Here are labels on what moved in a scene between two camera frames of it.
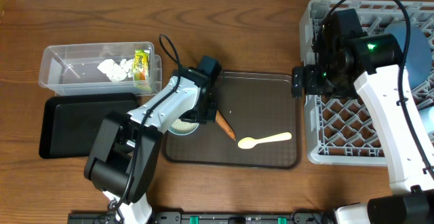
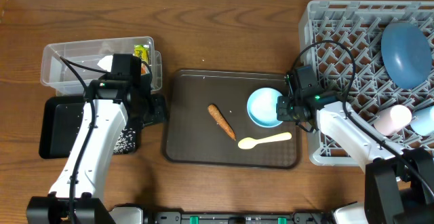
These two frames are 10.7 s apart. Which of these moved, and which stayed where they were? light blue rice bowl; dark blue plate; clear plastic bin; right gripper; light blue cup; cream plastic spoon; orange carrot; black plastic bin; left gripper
Moved: right gripper; light blue rice bowl; left gripper
Stayed: black plastic bin; dark blue plate; orange carrot; light blue cup; cream plastic spoon; clear plastic bin
